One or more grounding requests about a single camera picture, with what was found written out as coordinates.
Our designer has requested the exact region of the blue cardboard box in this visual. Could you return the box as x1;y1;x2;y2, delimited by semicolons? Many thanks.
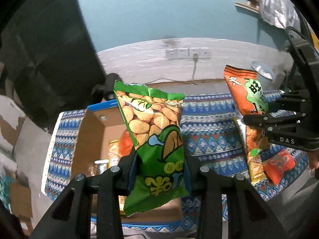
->
71;100;188;232

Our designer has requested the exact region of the orange black-top snack bag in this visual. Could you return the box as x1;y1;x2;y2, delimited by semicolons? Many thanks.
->
118;131;134;157

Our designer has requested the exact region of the yellow long chips pack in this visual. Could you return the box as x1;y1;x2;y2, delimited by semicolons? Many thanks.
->
108;140;122;168

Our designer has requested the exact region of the wooden window ledge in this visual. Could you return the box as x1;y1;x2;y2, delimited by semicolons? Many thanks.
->
235;2;259;14

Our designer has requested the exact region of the silver foil snack pack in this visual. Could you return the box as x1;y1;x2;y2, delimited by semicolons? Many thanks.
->
94;159;109;175

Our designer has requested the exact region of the yellow cracker stick pack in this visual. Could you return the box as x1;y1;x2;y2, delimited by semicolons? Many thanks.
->
236;118;269;186

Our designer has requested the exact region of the black hanging fabric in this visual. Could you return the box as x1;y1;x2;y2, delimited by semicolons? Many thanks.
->
1;0;105;129

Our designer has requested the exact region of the white wall socket strip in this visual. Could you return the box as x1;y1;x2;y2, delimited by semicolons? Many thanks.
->
165;47;211;60

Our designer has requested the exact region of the black cylindrical camera device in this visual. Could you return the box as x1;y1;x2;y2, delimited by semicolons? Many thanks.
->
90;73;123;104

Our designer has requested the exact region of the orange green Wangwang bag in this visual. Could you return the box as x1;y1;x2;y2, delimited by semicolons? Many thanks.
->
223;65;268;116

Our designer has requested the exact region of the green peanut snack bag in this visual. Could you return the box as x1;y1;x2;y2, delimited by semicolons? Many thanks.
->
114;80;187;216

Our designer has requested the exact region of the light blue waste bin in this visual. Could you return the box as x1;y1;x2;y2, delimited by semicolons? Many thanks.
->
251;61;275;90

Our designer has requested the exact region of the silver foil curtain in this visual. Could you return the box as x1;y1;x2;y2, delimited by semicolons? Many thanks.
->
259;0;301;31

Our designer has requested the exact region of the red round-logo snack bag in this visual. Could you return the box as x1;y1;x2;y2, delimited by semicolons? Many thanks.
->
263;149;296;185

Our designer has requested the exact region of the grey plug and cable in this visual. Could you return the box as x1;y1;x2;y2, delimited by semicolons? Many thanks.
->
191;53;200;85

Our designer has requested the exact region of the patterned blue tablecloth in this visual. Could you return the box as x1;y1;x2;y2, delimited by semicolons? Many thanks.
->
40;89;310;232

